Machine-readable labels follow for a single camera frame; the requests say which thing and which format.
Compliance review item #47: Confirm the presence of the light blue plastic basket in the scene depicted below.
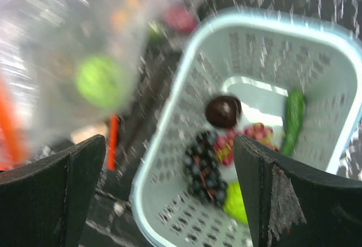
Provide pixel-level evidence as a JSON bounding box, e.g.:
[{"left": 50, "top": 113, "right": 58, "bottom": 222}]
[{"left": 132, "top": 8, "right": 361, "bottom": 246}]

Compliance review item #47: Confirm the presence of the green custard apple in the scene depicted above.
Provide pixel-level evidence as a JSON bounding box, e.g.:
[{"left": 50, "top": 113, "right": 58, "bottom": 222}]
[{"left": 75, "top": 56, "right": 119, "bottom": 109}]

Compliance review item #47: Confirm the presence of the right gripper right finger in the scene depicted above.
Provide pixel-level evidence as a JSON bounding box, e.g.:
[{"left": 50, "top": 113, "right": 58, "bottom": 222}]
[{"left": 234, "top": 143, "right": 361, "bottom": 246}]

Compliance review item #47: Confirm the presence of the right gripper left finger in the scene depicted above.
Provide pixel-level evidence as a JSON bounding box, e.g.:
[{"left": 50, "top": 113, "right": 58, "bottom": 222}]
[{"left": 1, "top": 135, "right": 106, "bottom": 246}]

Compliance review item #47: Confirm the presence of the magenta round fruit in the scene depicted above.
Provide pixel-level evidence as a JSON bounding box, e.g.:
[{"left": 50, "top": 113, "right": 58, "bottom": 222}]
[{"left": 162, "top": 6, "right": 198, "bottom": 33}]

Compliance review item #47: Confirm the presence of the green lime fruit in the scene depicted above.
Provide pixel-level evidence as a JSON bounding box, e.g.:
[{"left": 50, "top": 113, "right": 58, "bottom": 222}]
[{"left": 223, "top": 181, "right": 248, "bottom": 225}]

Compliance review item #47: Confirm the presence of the red grape bunch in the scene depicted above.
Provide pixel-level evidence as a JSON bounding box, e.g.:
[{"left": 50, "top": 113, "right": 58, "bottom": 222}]
[{"left": 213, "top": 123, "right": 279, "bottom": 166}]

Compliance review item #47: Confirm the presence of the green cucumber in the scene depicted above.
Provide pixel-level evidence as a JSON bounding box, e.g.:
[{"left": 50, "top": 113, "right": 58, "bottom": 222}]
[{"left": 280, "top": 90, "right": 304, "bottom": 157}]

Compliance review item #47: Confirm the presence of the dark grape bunch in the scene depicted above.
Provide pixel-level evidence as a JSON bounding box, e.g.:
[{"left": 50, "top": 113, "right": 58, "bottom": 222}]
[{"left": 183, "top": 130, "right": 228, "bottom": 208}]

